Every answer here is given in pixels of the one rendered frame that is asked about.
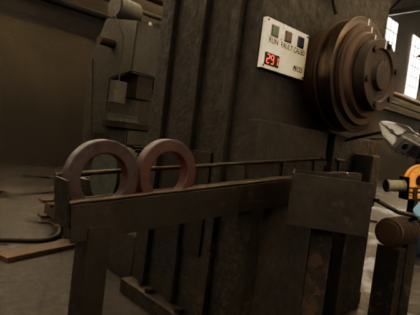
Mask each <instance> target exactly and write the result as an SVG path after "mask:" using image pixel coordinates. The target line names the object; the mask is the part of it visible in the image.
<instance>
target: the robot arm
mask: <svg viewBox="0 0 420 315"><path fill-rule="evenodd" d="M379 126H380V129H381V132H382V135H383V137H384V140H385V142H386V144H387V145H388V147H389V148H390V149H392V150H393V151H395V152H396V154H398V153H401V154H402V156H407V157H408V158H413V159H415V160H417V161H419V162H420V134H418V133H417V132H414V131H413V130H412V129H411V128H410V127H409V126H406V125H403V124H398V123H395V122H391V121H381V122H380V123H379ZM385 126H387V127H388V128H389V129H392V130H393V131H394V133H396V134H397V135H401V136H400V137H399V139H398V137H397V136H396V135H393V134H391V133H390V131H389V130H388V129H386V127H385ZM413 213H414V214H415V215H416V217H417V218H418V219H420V202H418V204H417V205H416V206H415V207H414V209H413Z"/></svg>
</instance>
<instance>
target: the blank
mask: <svg viewBox="0 0 420 315"><path fill-rule="evenodd" d="M419 175H420V164H417V165H414V166H412V167H410V168H409V169H408V170H407V171H406V173H405V175H404V176H406V177H410V184H409V187H417V185H416V179H417V177H418V176H419Z"/></svg>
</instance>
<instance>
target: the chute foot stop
mask: <svg viewBox="0 0 420 315"><path fill-rule="evenodd" d="M69 208H70V181H69V180H67V179H64V178H62V177H59V176H55V192H54V222H56V223H58V224H59V225H61V226H62V227H64V228H66V229H69Z"/></svg>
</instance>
